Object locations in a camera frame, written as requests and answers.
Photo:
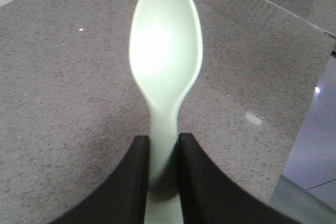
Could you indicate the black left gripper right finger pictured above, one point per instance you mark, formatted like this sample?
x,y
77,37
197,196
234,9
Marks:
x,y
209,196

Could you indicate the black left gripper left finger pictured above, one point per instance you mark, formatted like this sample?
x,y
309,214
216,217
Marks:
x,y
121,198

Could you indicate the pale green plastic spoon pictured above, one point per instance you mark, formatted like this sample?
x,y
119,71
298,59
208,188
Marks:
x,y
165,53

